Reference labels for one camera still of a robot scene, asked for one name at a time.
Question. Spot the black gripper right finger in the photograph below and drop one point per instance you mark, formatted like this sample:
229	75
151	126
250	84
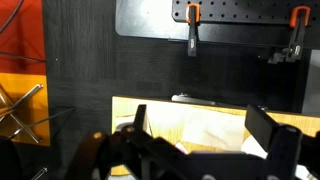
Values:
261	126

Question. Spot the black orange clamp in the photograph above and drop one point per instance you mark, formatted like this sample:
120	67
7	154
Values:
298	22
192	18

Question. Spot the black orange clamp left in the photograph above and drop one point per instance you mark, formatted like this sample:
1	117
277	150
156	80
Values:
192	18

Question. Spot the black pegboard mounting plate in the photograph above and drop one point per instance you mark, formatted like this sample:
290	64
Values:
248	22

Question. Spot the black orange clamp right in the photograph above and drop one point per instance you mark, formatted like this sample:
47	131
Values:
298	22

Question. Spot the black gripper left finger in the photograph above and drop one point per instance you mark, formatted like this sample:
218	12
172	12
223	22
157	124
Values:
139	120

